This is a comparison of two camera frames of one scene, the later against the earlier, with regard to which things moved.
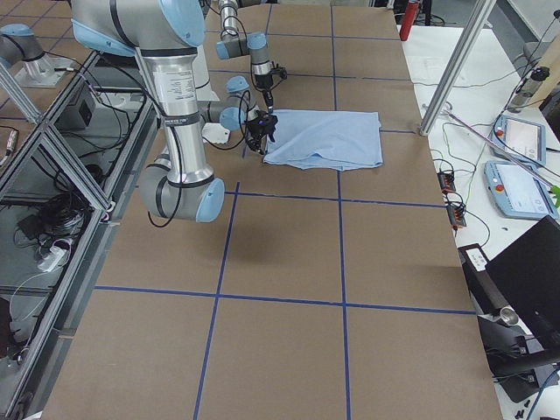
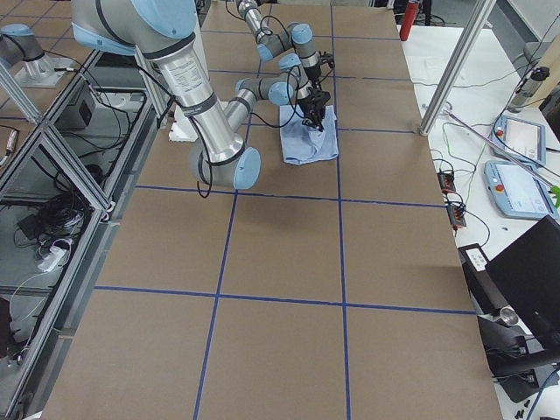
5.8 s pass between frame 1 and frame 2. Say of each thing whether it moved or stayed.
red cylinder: stayed
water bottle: stayed
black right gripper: moved
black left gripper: moved
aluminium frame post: stayed
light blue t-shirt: moved
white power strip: stayed
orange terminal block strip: stayed
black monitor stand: stayed
